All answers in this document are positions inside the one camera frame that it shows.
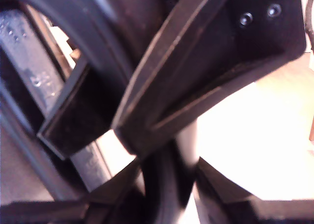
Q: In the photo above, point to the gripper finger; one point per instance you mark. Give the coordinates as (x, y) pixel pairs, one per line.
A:
(122, 199)
(220, 199)
(220, 50)
(78, 116)

